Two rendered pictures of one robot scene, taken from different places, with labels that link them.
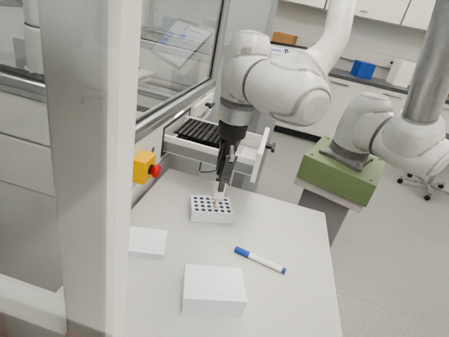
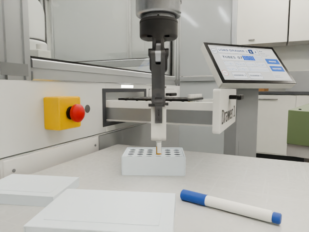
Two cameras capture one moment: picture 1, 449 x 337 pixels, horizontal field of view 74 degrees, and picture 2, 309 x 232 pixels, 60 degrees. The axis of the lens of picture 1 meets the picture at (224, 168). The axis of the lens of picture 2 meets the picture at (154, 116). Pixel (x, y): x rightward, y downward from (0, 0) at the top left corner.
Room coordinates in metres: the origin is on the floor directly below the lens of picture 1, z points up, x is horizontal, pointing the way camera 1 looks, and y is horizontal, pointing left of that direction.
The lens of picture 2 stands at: (0.21, -0.15, 0.93)
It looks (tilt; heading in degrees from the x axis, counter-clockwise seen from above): 6 degrees down; 17
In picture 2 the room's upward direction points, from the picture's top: straight up
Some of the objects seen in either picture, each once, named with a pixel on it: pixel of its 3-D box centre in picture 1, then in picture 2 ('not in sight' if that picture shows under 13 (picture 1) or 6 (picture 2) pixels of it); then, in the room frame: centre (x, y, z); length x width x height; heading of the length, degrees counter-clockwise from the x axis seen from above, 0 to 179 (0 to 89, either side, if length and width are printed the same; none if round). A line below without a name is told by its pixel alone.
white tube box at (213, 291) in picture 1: (212, 290); (110, 231); (0.44, -0.03, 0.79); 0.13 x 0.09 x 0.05; 101
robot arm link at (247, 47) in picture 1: (248, 67); not in sight; (0.71, 0.00, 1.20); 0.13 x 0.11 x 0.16; 35
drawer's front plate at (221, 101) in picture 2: (260, 152); (226, 107); (1.01, -0.12, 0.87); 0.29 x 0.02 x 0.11; 173
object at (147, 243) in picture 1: (139, 241); (30, 188); (0.55, 0.17, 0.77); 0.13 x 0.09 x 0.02; 99
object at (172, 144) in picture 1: (206, 140); (159, 109); (1.04, 0.09, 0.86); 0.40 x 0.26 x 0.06; 83
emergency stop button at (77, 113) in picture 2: (154, 170); (75, 113); (0.72, 0.19, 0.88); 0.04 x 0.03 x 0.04; 173
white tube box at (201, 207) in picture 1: (210, 208); (154, 160); (0.73, 0.01, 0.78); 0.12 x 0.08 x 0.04; 105
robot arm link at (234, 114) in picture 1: (236, 111); (158, 4); (0.72, 0.00, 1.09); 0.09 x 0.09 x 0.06
